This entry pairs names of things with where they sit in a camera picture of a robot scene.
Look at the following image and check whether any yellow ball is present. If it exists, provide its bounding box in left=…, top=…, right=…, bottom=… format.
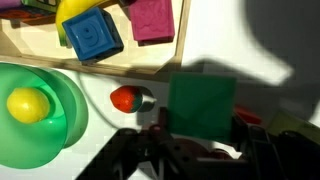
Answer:
left=6, top=87, right=51, bottom=124

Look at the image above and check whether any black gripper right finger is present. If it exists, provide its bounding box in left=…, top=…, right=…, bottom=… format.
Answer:
left=246, top=125, right=284, bottom=180

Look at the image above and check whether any lime green small cube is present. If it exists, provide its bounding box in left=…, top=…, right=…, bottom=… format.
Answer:
left=266, top=111, right=320, bottom=144

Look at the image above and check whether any blue number block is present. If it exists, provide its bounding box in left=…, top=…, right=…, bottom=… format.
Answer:
left=62, top=7, right=124, bottom=63

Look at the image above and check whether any red toy strawberry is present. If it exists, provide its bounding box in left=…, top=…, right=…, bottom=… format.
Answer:
left=109, top=85, right=144, bottom=114

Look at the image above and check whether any green translucent plastic bowl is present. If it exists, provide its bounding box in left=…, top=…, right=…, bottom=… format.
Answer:
left=0, top=62, right=89, bottom=169

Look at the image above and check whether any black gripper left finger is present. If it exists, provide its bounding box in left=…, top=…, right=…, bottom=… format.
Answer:
left=149, top=107, right=174, bottom=158

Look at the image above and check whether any pink toy block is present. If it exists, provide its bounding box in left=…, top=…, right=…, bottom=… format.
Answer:
left=129, top=0, right=176, bottom=46

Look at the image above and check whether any yellow toy banana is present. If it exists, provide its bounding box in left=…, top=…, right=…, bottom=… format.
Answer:
left=55, top=0, right=111, bottom=48

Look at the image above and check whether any wooden tray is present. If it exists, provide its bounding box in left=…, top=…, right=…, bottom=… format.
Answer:
left=0, top=0, right=192, bottom=83

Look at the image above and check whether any green toy block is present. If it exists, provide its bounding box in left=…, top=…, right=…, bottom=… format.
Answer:
left=167, top=72, right=238, bottom=143

